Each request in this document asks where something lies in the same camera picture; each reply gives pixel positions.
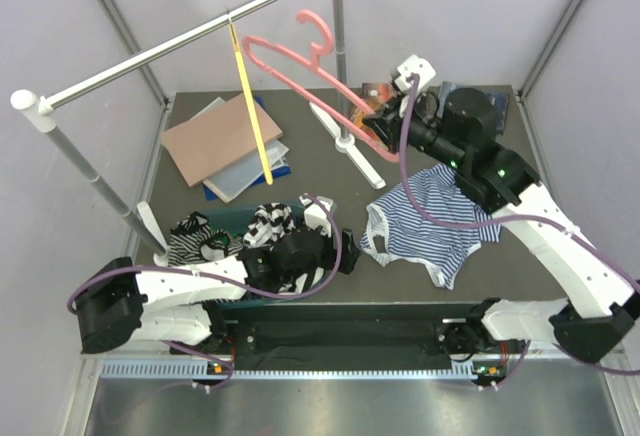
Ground blue white striped tank top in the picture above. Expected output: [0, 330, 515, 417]
[360, 164, 502, 290]

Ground right aluminium wall frame rail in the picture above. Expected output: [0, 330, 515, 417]
[517, 0, 587, 101]

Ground metal rack pole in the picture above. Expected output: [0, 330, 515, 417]
[332, 0, 350, 143]
[47, 124, 169, 256]

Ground blue cover book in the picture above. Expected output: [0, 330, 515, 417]
[437, 81, 510, 134]

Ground metal rack right pole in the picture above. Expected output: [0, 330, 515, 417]
[332, 0, 350, 143]

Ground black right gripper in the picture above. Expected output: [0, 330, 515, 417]
[363, 88, 466, 172]

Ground thin-striped black white garment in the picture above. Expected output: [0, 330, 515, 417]
[168, 212, 244, 267]

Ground teal plastic basket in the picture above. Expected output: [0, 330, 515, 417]
[200, 200, 335, 291]

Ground wide-striped black white garment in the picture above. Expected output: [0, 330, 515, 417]
[243, 202, 296, 248]

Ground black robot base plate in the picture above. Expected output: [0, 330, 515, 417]
[168, 301, 544, 358]

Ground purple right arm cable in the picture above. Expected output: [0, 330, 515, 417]
[398, 73, 640, 392]

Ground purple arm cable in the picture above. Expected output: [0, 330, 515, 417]
[67, 193, 346, 395]
[398, 73, 640, 392]

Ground metal rack left pole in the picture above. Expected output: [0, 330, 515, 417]
[47, 124, 169, 256]

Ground aluminium wall frame rail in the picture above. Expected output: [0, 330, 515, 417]
[97, 0, 169, 109]
[517, 0, 587, 101]

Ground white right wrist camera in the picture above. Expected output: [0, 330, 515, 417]
[391, 54, 436, 94]

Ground white rack left foot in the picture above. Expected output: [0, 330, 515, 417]
[137, 201, 166, 247]

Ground orange cover paperback book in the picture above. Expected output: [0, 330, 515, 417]
[349, 98, 383, 137]

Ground white rack top bar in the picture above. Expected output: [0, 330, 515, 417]
[10, 0, 279, 133]

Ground yellow wavy hanger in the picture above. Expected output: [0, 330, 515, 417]
[229, 21, 273, 185]

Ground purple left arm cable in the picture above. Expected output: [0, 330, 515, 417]
[67, 193, 346, 395]

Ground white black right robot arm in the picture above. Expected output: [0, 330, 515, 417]
[360, 87, 639, 365]

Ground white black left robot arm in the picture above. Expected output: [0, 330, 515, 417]
[71, 227, 361, 354]

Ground slotted white cable duct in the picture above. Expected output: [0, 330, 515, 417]
[99, 359, 506, 381]

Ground dark cover book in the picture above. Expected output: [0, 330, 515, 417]
[361, 83, 397, 110]

